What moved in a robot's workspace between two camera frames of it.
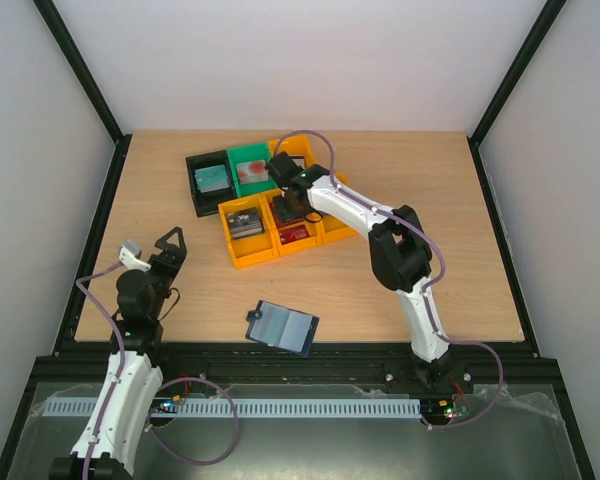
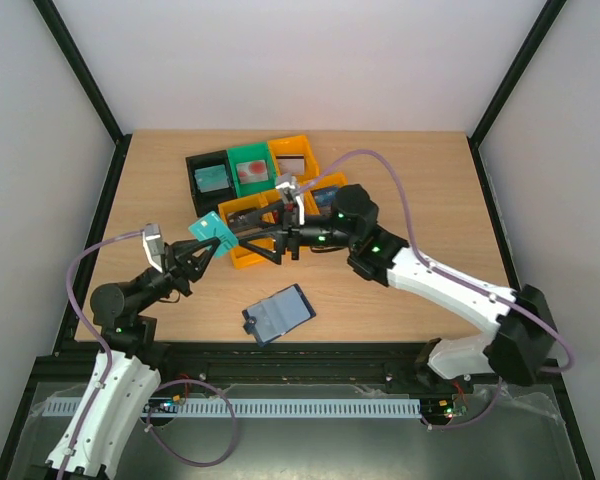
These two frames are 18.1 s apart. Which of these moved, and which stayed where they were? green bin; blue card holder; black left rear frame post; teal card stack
Moved: blue card holder
Stayed: teal card stack; black left rear frame post; green bin
